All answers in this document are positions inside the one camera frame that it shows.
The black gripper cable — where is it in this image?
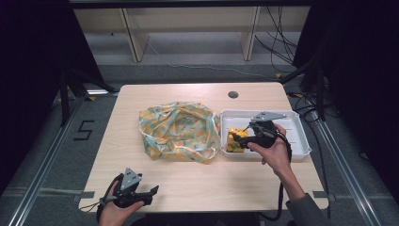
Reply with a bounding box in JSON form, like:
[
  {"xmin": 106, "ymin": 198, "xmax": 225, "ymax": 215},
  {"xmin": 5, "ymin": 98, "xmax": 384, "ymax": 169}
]
[
  {"xmin": 257, "ymin": 130, "xmax": 294, "ymax": 222},
  {"xmin": 78, "ymin": 172, "xmax": 125, "ymax": 222}
]

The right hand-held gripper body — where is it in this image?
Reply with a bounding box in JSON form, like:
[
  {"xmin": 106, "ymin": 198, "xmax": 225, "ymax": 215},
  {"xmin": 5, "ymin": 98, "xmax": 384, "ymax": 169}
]
[{"xmin": 248, "ymin": 111, "xmax": 288, "ymax": 150}]

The yellow box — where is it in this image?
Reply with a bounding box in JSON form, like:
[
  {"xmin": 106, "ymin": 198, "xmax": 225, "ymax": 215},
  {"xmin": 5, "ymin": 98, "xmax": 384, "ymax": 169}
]
[{"xmin": 227, "ymin": 126, "xmax": 249, "ymax": 154}]

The person's left hand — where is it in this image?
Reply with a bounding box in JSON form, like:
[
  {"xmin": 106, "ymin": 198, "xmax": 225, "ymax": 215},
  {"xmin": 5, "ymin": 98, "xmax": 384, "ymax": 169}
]
[{"xmin": 98, "ymin": 200, "xmax": 146, "ymax": 226}]

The patterned yellow and teal bag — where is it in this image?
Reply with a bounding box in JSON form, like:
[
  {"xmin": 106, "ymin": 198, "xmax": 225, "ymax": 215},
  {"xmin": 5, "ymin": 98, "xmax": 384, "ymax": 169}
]
[{"xmin": 138, "ymin": 100, "xmax": 222, "ymax": 165}]

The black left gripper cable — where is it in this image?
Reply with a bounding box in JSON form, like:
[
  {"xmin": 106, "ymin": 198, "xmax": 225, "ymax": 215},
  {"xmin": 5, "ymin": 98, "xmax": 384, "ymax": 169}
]
[{"xmin": 78, "ymin": 172, "xmax": 125, "ymax": 222}]

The black curtain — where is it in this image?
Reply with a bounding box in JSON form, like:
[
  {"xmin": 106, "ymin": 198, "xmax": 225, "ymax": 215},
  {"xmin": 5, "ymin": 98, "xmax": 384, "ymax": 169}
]
[
  {"xmin": 0, "ymin": 0, "xmax": 106, "ymax": 196},
  {"xmin": 293, "ymin": 0, "xmax": 399, "ymax": 186}
]

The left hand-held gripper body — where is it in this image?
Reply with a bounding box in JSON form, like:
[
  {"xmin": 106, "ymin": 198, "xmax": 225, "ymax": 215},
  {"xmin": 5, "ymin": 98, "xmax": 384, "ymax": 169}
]
[{"xmin": 112, "ymin": 167, "xmax": 149, "ymax": 209}]

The bundle of black cables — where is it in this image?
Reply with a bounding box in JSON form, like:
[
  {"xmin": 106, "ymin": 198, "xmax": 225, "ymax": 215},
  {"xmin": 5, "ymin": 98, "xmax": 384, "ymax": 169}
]
[{"xmin": 253, "ymin": 5, "xmax": 299, "ymax": 73}]

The white plastic tray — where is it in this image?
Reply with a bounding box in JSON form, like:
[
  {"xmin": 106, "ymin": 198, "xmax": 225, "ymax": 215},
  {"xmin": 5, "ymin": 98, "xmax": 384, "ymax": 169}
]
[{"xmin": 218, "ymin": 108, "xmax": 312, "ymax": 163}]

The black metal stand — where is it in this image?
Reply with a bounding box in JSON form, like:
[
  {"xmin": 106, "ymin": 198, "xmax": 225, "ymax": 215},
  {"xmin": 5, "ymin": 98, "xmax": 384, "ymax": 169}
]
[
  {"xmin": 58, "ymin": 66, "xmax": 119, "ymax": 127},
  {"xmin": 278, "ymin": 55, "xmax": 327, "ymax": 122}
]

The person's right hand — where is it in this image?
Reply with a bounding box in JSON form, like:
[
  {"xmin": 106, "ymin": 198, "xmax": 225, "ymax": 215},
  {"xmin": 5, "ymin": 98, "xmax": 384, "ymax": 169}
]
[{"xmin": 247, "ymin": 122, "xmax": 294, "ymax": 177}]

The aluminium floor rail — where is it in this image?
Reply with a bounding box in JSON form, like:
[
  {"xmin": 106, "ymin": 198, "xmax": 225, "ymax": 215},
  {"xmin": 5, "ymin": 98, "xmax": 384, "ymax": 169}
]
[
  {"xmin": 8, "ymin": 96, "xmax": 87, "ymax": 226},
  {"xmin": 310, "ymin": 119, "xmax": 384, "ymax": 226}
]

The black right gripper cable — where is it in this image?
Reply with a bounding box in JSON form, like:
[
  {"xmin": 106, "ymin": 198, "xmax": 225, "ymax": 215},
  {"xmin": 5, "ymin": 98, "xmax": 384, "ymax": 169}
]
[{"xmin": 257, "ymin": 130, "xmax": 294, "ymax": 222}]

